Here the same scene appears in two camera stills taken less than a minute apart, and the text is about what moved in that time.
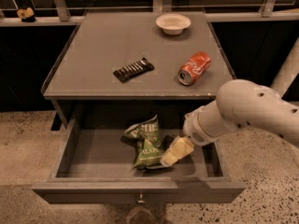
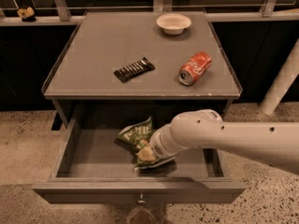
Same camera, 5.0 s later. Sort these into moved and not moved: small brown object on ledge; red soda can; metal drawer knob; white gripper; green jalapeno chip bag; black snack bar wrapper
Moved: green jalapeno chip bag; white gripper
Not moved: small brown object on ledge; red soda can; black snack bar wrapper; metal drawer knob
